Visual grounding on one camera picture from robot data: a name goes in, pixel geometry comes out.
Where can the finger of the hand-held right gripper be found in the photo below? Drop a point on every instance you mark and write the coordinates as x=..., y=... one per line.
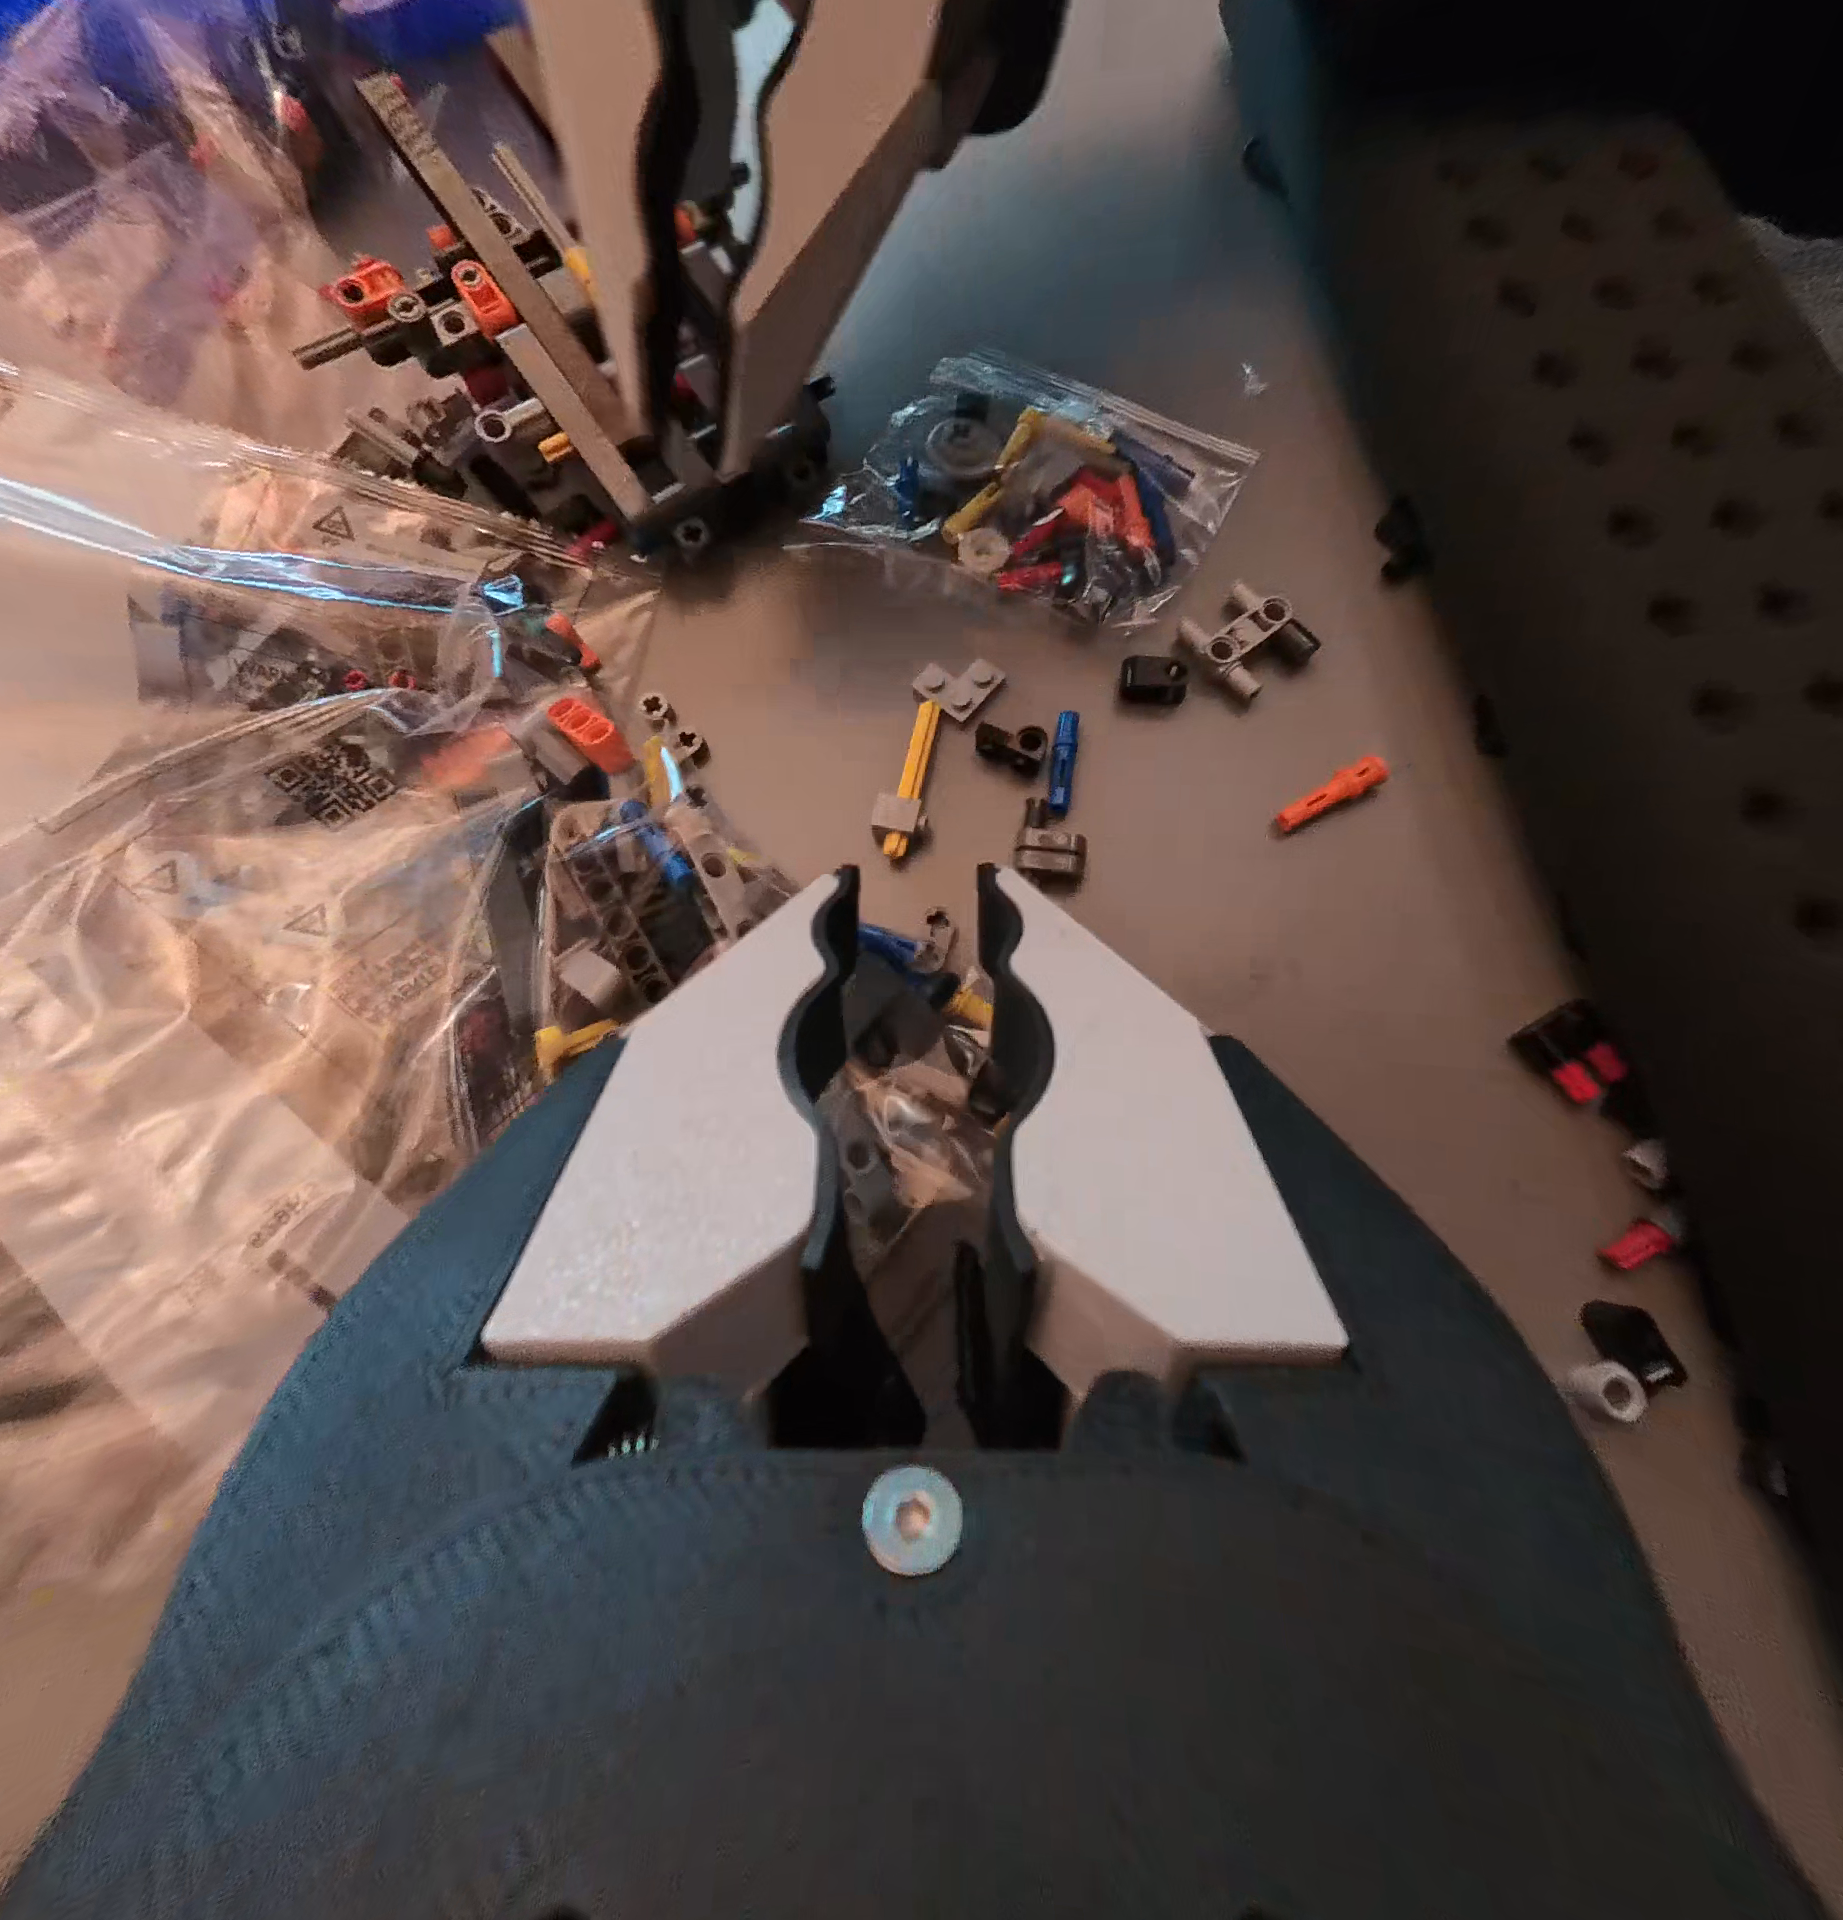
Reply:
x=599, y=180
x=833, y=194

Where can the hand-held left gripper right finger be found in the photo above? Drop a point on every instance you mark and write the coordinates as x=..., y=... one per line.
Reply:
x=1177, y=1201

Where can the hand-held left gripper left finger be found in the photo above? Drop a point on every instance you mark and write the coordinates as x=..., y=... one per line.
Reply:
x=667, y=1201

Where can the grey connector with black pin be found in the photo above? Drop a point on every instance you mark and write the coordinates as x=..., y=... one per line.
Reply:
x=1049, y=849

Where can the small grey lego assembly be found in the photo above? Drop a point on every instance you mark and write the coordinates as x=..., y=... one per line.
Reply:
x=911, y=780

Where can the dark grey lego chassis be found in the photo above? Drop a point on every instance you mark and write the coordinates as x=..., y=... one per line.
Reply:
x=531, y=374

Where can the heap of loose lego parts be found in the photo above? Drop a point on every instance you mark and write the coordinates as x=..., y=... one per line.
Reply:
x=637, y=914

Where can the black lego piece, red pins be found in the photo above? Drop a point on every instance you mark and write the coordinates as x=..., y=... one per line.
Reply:
x=1567, y=1058

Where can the orange lego pin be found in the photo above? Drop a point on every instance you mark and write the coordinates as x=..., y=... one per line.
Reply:
x=1331, y=795

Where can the blue lego pin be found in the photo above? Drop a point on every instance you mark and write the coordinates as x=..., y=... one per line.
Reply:
x=1067, y=763

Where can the red lego pin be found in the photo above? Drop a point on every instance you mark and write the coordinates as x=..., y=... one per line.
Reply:
x=1635, y=1244

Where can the small whitish lego piece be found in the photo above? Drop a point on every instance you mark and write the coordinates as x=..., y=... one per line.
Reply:
x=1646, y=1165

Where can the orange lego connector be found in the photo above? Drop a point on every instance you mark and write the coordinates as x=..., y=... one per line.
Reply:
x=585, y=734

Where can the black lego pin piece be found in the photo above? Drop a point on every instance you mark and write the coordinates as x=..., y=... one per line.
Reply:
x=1013, y=746

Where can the grey lego angle piece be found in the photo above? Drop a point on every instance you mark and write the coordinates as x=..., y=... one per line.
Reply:
x=959, y=687

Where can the black lego connector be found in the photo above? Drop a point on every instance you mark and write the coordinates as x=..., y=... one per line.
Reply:
x=1151, y=678

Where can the pile of clear lego bags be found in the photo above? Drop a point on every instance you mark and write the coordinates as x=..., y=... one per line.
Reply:
x=187, y=974

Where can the grey double-hole lego connector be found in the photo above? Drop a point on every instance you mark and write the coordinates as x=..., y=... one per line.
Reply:
x=1249, y=639

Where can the small zip bag of pins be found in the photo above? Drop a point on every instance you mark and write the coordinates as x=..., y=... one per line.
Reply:
x=1043, y=494

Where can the black connector with white pin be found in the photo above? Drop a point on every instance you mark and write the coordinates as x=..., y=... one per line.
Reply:
x=1621, y=1351

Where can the black perforated pad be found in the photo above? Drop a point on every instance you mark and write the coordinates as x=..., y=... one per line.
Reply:
x=1686, y=601

